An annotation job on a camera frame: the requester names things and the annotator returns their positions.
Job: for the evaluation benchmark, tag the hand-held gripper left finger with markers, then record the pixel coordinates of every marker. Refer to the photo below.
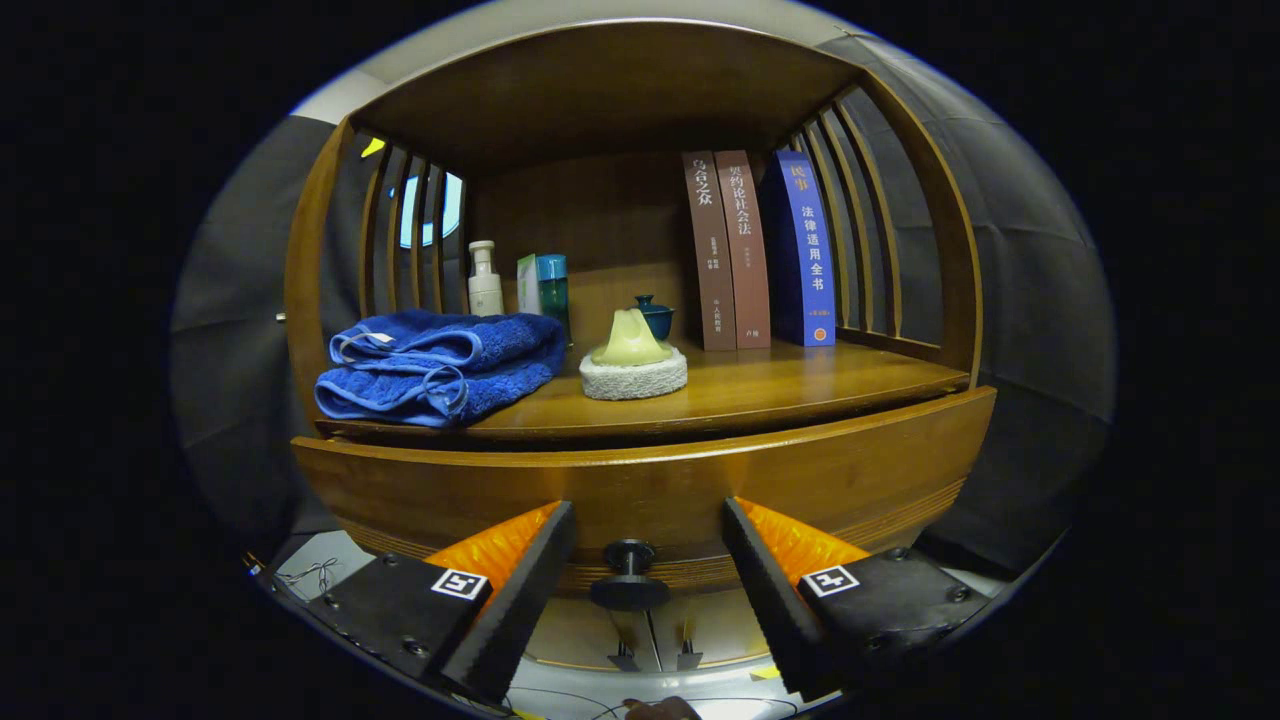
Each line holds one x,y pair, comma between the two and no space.
510,610

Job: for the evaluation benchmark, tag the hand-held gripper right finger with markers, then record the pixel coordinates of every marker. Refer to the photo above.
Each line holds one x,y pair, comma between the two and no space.
785,610

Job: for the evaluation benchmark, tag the wooden drawer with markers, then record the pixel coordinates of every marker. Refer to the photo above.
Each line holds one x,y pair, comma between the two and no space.
700,480

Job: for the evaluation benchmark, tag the yellow-green brush with white pad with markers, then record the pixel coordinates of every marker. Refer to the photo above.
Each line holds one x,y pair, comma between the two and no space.
630,345

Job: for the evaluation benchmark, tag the wooden cabinet door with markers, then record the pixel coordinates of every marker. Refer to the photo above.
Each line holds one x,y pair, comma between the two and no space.
715,635
580,635

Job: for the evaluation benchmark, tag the wooden countertop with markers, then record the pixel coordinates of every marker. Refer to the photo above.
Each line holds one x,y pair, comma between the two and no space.
780,385

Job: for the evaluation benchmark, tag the wooden cabinet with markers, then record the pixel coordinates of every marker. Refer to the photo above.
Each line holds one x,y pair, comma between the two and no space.
600,230

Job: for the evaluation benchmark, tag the blue folded towel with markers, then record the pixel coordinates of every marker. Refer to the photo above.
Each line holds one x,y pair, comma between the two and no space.
430,370

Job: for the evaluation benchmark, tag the dark blue lidded teacup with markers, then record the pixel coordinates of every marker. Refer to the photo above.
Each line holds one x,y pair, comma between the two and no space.
658,318

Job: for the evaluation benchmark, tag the white pump bottle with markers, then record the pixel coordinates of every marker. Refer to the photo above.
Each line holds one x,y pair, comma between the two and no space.
486,290

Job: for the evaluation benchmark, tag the teal capped bottle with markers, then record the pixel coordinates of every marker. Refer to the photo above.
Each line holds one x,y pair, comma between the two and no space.
553,290

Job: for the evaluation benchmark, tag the white and green box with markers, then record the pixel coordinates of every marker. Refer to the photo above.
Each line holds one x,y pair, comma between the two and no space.
527,285

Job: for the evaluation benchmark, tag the blue book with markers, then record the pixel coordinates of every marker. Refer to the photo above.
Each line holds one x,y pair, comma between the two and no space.
808,250

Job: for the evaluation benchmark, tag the brown book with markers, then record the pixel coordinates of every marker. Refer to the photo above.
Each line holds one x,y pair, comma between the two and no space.
708,250
745,250

